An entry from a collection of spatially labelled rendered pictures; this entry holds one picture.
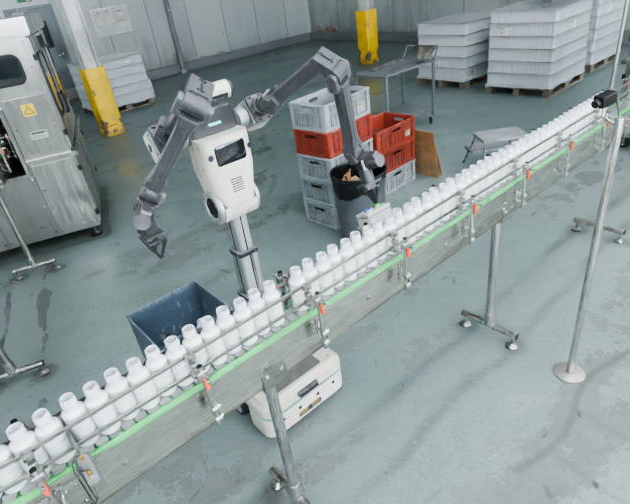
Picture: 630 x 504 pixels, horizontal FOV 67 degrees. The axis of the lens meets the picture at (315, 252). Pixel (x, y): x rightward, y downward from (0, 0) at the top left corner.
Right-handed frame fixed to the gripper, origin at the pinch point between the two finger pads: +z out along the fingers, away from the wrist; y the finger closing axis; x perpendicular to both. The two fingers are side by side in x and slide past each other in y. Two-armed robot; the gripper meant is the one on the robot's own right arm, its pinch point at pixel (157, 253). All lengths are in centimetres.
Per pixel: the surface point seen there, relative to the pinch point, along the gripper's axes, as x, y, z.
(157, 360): -21.9, 44.1, 8.3
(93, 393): -40, 45, 7
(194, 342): -10.3, 44.4, 9.1
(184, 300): 8.2, -14.1, 33.4
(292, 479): 11, 44, 98
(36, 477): -59, 55, 13
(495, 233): 159, 39, 49
